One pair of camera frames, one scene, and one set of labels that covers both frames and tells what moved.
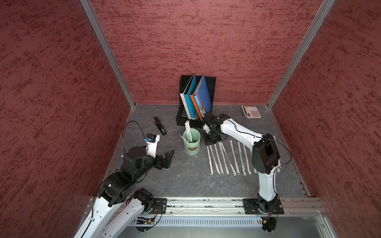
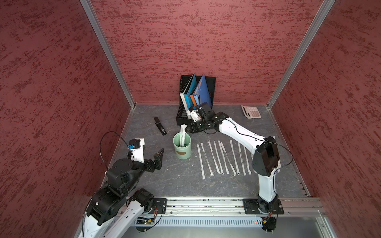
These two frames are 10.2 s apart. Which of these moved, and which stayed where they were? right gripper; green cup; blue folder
Moved: green cup; right gripper
Stayed: blue folder
